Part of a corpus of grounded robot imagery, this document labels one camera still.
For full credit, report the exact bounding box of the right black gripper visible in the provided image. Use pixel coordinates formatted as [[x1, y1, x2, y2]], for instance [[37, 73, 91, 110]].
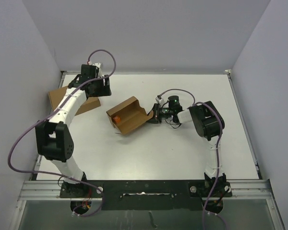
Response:
[[142, 103, 173, 123]]

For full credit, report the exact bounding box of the small orange cube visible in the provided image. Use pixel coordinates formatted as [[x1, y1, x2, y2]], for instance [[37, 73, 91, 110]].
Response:
[[112, 115, 121, 124]]

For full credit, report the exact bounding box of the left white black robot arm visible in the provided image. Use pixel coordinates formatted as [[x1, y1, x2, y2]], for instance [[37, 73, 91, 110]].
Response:
[[35, 63, 111, 197]]

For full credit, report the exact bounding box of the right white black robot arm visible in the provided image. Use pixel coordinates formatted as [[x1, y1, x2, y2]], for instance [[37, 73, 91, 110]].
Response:
[[148, 95, 225, 196]]

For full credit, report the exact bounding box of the closed brown cardboard box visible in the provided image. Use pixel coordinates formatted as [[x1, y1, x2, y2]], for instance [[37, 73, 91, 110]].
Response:
[[48, 85, 101, 116]]

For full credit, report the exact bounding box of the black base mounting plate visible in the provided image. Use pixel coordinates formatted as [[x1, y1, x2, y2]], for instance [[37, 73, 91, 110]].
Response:
[[60, 180, 232, 214]]

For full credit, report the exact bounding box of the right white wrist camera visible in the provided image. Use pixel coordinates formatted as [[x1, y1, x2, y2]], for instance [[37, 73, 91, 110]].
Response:
[[156, 95, 165, 106]]

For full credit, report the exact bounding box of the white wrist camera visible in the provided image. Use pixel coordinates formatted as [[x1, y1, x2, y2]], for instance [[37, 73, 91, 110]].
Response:
[[87, 61, 103, 78], [156, 95, 165, 106]]

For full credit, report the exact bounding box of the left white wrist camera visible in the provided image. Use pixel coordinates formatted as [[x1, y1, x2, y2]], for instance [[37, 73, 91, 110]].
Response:
[[87, 61, 103, 78]]

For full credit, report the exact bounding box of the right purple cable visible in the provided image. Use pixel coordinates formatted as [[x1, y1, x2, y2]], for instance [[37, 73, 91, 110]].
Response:
[[158, 89, 229, 230]]

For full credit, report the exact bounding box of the purple cable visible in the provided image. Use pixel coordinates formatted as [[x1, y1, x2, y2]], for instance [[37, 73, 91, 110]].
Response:
[[7, 49, 117, 218], [158, 89, 229, 230]]

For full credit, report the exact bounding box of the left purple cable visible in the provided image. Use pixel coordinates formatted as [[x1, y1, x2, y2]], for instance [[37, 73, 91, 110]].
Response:
[[7, 49, 117, 218]]

